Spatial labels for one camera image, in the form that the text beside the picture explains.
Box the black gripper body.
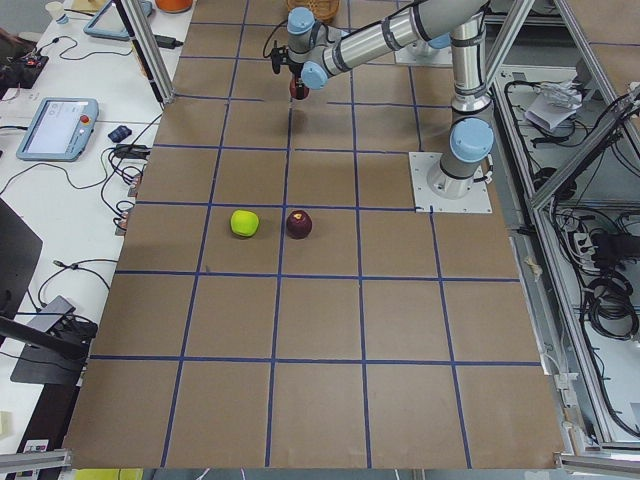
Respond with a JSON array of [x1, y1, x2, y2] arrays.
[[289, 66, 306, 89]]

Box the red apple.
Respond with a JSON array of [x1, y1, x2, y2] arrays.
[[289, 78, 309, 100]]

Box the dark purple apple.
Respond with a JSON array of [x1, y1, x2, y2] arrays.
[[285, 210, 313, 239]]

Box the green apple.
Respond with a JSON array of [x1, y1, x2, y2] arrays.
[[230, 209, 260, 238]]

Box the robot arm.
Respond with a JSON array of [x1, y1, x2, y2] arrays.
[[267, 0, 494, 200]]

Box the wicker basket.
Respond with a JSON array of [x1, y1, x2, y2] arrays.
[[285, 0, 341, 21]]

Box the black power adapter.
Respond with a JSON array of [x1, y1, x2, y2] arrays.
[[154, 34, 184, 49]]

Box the orange bucket with lid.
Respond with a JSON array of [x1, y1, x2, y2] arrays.
[[155, 0, 193, 14]]

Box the small blue black device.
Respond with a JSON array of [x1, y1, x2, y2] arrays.
[[108, 125, 132, 143]]

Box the teach pendant far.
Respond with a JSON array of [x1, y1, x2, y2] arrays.
[[83, 1, 130, 41]]

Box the teach pendant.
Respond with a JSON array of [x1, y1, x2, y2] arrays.
[[83, 1, 130, 41], [16, 97, 99, 162]]

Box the teach pendant near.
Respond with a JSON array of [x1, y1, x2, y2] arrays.
[[16, 97, 99, 162]]

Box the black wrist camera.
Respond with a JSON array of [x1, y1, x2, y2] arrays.
[[269, 43, 289, 75]]

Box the aluminium frame post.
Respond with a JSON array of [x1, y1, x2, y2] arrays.
[[114, 0, 175, 106]]

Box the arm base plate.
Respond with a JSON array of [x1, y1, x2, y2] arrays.
[[408, 152, 493, 214]]

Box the black cable bundle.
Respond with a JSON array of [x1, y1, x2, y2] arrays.
[[582, 277, 636, 341]]

